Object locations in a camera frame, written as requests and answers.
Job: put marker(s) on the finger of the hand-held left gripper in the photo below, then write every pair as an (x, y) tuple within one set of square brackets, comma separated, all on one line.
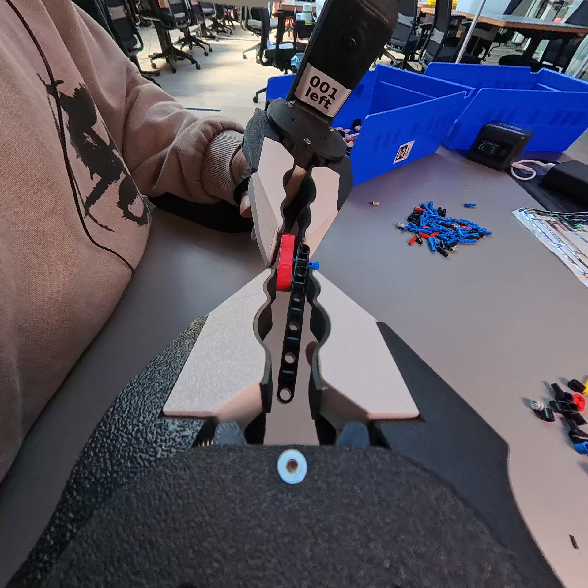
[(327, 197), (266, 193)]

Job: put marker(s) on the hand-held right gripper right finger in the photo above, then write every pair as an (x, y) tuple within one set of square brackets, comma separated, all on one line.
[(367, 367)]

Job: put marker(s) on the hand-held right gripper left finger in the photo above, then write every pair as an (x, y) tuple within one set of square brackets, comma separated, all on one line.
[(216, 363)]

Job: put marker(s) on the long blue lego pin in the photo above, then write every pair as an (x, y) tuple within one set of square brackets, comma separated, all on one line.
[(314, 265)]

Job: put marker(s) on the red angled lego beam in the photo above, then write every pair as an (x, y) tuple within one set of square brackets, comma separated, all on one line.
[(285, 262)]

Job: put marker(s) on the long black lego beam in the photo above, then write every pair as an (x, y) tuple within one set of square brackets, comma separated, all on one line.
[(294, 330)]

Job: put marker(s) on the person's left forearm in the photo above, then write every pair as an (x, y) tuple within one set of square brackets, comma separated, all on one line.
[(183, 151)]

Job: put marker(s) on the loose lego parts heap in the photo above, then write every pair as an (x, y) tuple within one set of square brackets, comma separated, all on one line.
[(349, 133)]

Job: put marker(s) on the pile of blue lego pins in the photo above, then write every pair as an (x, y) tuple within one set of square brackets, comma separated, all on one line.
[(443, 229)]

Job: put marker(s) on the pile of mixed lego pieces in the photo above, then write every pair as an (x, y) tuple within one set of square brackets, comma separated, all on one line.
[(567, 409)]

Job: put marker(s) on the lego sticker sheet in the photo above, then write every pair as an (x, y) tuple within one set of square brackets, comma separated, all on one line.
[(560, 239)]

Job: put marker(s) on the tiny black lego pin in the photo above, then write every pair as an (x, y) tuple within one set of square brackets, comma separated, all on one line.
[(574, 541)]

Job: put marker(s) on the black office chair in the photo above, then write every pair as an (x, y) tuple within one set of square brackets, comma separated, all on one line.
[(441, 32), (275, 50), (402, 32), (172, 27)]

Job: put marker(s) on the blue plastic bin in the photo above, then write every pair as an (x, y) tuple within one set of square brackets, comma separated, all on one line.
[(404, 124), (528, 115)]

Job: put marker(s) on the whiteboard on stand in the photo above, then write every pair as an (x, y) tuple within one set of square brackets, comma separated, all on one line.
[(471, 32)]

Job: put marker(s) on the small black box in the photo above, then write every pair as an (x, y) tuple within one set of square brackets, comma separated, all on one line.
[(498, 147)]

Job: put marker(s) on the long wooden desk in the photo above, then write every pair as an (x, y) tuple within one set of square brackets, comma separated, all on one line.
[(528, 23)]

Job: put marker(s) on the flat black box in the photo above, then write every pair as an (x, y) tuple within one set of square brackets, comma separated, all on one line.
[(569, 181)]

